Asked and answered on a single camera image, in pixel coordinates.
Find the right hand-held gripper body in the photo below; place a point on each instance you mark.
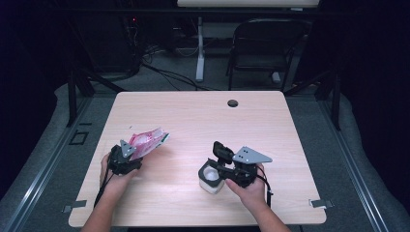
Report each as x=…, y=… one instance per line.
x=245, y=172

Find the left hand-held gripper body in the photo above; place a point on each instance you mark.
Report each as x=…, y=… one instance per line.
x=122, y=161

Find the clear plastic bag red print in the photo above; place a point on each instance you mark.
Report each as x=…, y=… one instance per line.
x=146, y=143

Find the white desk leg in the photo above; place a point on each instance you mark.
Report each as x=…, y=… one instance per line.
x=200, y=58

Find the grey metal bracket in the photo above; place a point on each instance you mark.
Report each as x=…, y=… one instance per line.
x=320, y=203
x=75, y=204

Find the aluminium rail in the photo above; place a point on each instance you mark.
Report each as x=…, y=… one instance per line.
x=354, y=174
x=42, y=174

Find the black metal frame stand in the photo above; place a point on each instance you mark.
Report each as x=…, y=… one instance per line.
x=72, y=96
x=336, y=103

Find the black horizontal frame bar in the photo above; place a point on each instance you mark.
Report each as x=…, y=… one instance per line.
x=129, y=12

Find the dark equipment cabinet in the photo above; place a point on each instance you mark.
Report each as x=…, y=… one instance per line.
x=112, y=45

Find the black folding chair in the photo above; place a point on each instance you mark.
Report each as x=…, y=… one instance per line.
x=267, y=29

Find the person's right hand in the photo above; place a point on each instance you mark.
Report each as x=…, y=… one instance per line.
x=254, y=195

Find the person's left hand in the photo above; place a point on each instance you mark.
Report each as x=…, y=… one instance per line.
x=112, y=183

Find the white container with black lid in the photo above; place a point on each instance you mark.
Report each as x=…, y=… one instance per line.
x=209, y=185

